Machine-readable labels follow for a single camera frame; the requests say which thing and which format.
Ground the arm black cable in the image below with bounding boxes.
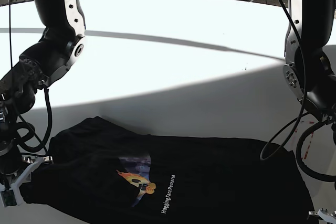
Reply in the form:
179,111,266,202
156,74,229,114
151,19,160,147
0,0,53,156
259,0,336,183

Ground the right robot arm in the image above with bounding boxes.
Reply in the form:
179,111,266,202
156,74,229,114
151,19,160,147
1,0,86,207

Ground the black t-shirt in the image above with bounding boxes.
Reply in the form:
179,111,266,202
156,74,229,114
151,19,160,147
20,117,314,223

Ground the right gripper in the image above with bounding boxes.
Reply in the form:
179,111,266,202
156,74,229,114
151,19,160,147
1,140,54,207

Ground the red tape rectangle marking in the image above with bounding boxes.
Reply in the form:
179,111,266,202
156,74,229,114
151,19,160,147
292,119,316,160

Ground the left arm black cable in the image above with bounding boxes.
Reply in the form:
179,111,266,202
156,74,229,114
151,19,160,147
259,0,336,183

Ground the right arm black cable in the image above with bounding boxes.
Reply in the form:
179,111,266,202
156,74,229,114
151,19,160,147
0,0,53,156

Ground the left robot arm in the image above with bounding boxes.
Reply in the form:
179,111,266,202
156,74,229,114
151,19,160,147
283,0,335,183

